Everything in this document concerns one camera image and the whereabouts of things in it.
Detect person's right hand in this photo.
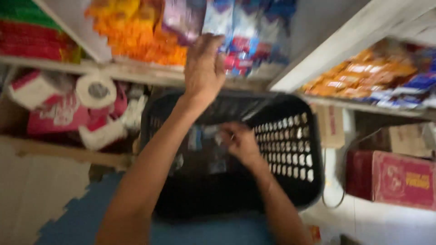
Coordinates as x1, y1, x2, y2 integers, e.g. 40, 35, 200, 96
218, 122, 262, 167

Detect person's left hand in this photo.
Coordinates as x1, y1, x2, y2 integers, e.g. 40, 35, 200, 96
183, 33, 227, 106

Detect black plastic laundry basket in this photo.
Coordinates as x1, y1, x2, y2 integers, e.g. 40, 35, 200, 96
140, 89, 325, 220

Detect packets in black basket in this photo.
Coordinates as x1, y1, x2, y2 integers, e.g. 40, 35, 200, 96
170, 123, 232, 176

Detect white shelf with snack packets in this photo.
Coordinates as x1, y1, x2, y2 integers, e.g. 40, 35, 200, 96
0, 0, 300, 90

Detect small tan cardboard box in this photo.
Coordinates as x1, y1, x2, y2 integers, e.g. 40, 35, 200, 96
311, 104, 346, 149

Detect blue foam floor mat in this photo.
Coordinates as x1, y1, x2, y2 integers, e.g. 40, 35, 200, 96
34, 171, 273, 245

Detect white shelf with orange packets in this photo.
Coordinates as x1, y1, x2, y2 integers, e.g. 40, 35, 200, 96
269, 0, 436, 120

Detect red cardboard box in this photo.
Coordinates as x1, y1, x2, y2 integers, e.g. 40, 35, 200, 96
346, 150, 436, 211

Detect brown cardboard box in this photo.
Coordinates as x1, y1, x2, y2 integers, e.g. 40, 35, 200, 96
358, 122, 436, 159

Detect thin grey cable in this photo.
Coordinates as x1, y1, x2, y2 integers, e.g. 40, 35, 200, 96
321, 129, 382, 209

